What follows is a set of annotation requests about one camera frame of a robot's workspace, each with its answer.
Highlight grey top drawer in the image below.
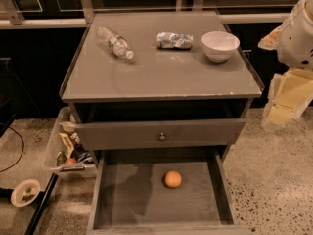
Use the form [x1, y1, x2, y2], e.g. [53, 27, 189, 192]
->
[75, 118, 245, 150]

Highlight brass drawer knob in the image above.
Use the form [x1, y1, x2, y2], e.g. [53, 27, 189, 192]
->
[158, 133, 166, 142]

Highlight metal railing frame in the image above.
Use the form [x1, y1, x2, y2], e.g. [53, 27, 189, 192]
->
[0, 0, 300, 28]

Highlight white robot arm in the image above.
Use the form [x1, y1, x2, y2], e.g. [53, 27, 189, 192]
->
[258, 0, 313, 131]

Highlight orange fruit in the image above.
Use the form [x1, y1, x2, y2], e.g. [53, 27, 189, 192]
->
[164, 170, 182, 188]

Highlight clear plastic water bottle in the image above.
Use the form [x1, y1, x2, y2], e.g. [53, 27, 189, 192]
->
[97, 26, 134, 60]

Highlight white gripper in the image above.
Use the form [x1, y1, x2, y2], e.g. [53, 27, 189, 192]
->
[258, 7, 313, 131]

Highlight grey drawer cabinet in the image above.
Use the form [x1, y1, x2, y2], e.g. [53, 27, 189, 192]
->
[59, 11, 265, 162]

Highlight red apple in bin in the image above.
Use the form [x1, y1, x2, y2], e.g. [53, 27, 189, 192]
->
[65, 158, 77, 165]

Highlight crushed silver can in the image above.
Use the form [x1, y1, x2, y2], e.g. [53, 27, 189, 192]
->
[156, 32, 193, 50]

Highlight open grey middle drawer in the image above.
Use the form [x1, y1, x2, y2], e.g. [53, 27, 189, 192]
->
[87, 147, 251, 235]

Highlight clear plastic storage bin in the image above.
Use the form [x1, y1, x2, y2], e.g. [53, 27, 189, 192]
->
[44, 107, 97, 180]

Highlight yellow snack packet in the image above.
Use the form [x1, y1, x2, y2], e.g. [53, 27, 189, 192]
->
[60, 133, 74, 158]

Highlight black cable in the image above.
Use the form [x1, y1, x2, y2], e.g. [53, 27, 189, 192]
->
[0, 122, 25, 174]

